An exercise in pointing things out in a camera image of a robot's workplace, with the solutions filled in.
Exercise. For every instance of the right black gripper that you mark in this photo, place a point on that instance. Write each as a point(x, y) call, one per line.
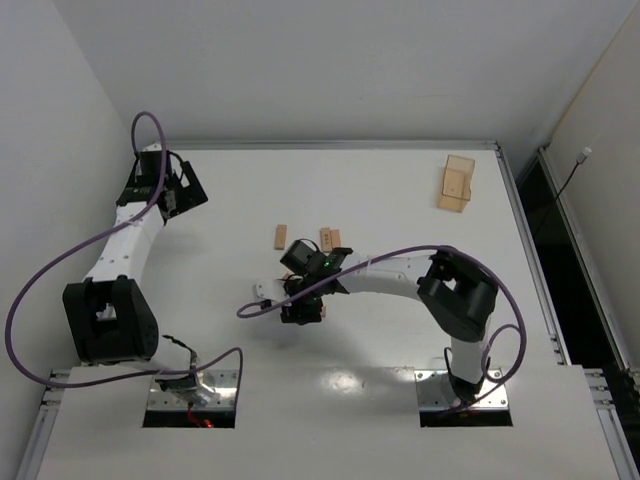
point(301, 310)

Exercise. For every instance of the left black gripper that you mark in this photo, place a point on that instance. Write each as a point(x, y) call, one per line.
point(191, 182)

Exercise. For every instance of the printed light wood block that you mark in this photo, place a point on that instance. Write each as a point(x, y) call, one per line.
point(326, 240)

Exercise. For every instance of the clear amber plastic box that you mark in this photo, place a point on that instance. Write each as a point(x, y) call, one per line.
point(455, 192)

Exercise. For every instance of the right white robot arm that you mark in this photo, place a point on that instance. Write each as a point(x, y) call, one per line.
point(458, 295)

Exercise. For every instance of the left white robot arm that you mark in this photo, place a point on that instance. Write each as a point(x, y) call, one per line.
point(108, 315)

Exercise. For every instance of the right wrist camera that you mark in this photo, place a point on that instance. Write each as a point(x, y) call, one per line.
point(271, 290)

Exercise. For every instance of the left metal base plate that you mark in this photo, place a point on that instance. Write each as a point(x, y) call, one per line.
point(208, 390)

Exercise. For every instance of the metal base plate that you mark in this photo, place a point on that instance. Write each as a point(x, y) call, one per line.
point(208, 390)
point(437, 391)

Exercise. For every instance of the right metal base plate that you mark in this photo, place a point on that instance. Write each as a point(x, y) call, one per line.
point(437, 391)

